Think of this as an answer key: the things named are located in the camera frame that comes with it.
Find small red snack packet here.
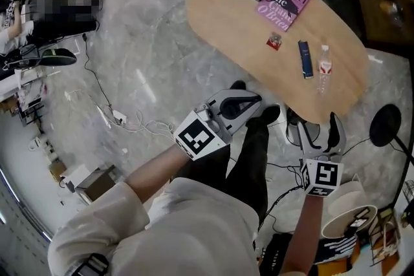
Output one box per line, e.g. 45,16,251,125
266,31,282,51

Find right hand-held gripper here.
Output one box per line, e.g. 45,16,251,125
296,112,347,198

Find wire rack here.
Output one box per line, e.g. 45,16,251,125
368,206,402,266

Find black floor fan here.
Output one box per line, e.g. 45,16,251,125
38,47,78,67

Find person's black trousers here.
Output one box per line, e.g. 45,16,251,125
174,112,271,233

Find black waste bin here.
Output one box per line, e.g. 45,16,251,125
285,106,321,148

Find dark blue rectangular packet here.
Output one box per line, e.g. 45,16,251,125
297,39,314,80

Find white power strip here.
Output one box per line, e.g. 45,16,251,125
111,109,129,125

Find clear plastic water bottle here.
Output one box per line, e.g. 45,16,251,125
316,44,333,98

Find wooden coffee table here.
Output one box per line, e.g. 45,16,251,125
186,0,370,124

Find white cable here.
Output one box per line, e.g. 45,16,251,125
64,90,175,142

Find black strap pouch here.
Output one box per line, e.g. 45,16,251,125
72,253,110,276

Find black fan cable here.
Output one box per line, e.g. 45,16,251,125
342,137,371,156

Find person's left forearm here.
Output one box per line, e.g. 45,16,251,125
124,143,191,204

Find black cable bundle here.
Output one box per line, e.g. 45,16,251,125
258,138,308,235

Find brown box stool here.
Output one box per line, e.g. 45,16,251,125
60,164,116,203

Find pink book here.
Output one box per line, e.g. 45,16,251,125
256,0,314,32

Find black striped orange bag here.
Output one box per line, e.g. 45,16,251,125
258,232,356,275

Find person's right forearm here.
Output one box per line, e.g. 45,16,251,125
283,193,326,274

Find black round-base standing fan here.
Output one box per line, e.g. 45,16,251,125
369,103,414,165

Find thin black cable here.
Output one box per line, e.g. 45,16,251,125
82,32,116,109

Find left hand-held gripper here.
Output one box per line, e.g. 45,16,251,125
173,89,262,162

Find person's white shirt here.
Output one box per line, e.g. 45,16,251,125
47,177,261,276

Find round white basket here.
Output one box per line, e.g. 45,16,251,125
321,173,378,239

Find person's right black shoe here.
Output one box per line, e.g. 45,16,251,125
250,105,281,127

